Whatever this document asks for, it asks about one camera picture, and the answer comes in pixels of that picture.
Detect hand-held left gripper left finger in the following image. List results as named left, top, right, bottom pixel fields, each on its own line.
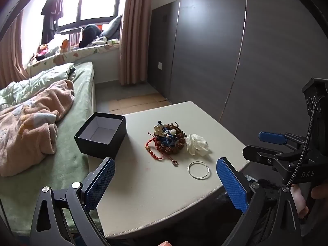
left=30, top=157, right=116, bottom=246

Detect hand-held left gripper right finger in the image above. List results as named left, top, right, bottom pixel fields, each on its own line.
left=216, top=157, right=303, bottom=246

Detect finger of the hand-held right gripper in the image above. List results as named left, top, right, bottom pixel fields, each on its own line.
left=242, top=145, right=304, bottom=175
left=259, top=131, right=306, bottom=146

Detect black cardboard box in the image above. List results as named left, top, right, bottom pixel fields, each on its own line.
left=74, top=112, right=127, bottom=161

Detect silver bangle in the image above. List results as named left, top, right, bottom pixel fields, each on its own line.
left=188, top=161, right=211, bottom=179

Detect white scrunchie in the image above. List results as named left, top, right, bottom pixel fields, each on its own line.
left=185, top=133, right=210, bottom=157

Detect red cord bracelet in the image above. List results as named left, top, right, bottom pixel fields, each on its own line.
left=145, top=131, right=165, bottom=161

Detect brown seed bead bracelet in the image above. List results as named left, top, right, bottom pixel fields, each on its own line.
left=153, top=123, right=190, bottom=156

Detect person's right hand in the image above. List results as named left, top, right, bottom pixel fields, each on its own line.
left=291, top=183, right=328, bottom=216

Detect green bed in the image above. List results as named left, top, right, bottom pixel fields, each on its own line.
left=0, top=61, right=103, bottom=234

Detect flattened cardboard sheet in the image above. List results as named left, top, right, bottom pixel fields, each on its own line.
left=109, top=93, right=171, bottom=113

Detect pink fleece blanket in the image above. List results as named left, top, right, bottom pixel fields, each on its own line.
left=0, top=79, right=75, bottom=177

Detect dark grey wardrobe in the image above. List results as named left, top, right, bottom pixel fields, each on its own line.
left=148, top=0, right=328, bottom=161

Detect light green floral quilt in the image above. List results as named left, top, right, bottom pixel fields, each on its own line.
left=0, top=63, right=77, bottom=112

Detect patterned window seat cushion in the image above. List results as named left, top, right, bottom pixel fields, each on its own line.
left=27, top=42, right=121, bottom=76

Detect stuffed toys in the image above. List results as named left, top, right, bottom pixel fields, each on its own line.
left=33, top=43, right=61, bottom=62

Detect grey pillow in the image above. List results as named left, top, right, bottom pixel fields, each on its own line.
left=99, top=15, right=122, bottom=40

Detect pink curtain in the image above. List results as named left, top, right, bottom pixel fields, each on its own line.
left=118, top=0, right=155, bottom=87
left=0, top=7, right=30, bottom=85

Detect hanging dark clothes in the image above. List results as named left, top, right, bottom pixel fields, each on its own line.
left=41, top=0, right=65, bottom=44

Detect window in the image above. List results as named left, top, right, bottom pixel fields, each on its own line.
left=20, top=0, right=121, bottom=67

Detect black braided cable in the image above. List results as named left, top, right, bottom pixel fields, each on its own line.
left=285, top=96, right=326, bottom=189

